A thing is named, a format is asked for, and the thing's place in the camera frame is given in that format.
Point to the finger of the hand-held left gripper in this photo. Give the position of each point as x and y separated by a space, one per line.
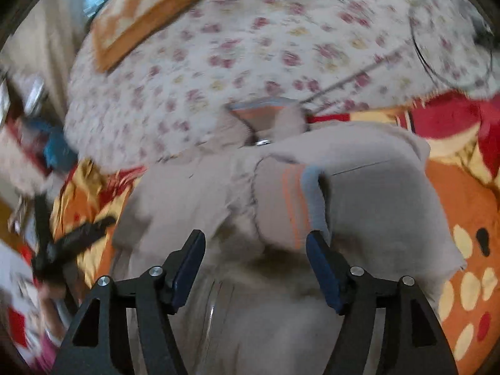
84 232
41 222

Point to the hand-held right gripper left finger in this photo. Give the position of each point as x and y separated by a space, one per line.
189 273

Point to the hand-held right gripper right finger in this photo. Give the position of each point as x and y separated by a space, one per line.
324 273

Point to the beige grey hooded sweatshirt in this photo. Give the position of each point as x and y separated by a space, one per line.
371 203

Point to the blue plastic bag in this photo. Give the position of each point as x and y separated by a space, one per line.
58 148

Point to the orange red patterned blanket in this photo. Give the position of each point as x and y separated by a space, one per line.
449 203

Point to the beige curtain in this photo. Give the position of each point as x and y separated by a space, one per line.
43 47

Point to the orange checkered pillow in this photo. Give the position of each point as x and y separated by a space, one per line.
148 7

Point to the white floral quilt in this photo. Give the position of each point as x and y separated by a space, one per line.
273 27

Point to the black tripod stand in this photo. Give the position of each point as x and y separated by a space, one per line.
482 33

